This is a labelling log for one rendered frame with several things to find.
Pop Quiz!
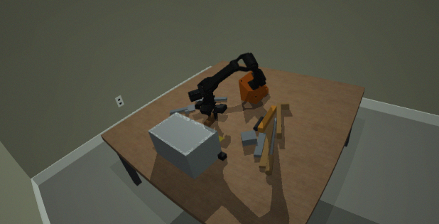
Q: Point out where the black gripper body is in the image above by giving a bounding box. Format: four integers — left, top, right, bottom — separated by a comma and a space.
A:
195, 95, 227, 114

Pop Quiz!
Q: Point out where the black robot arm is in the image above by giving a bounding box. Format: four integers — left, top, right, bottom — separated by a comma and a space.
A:
188, 53, 266, 115

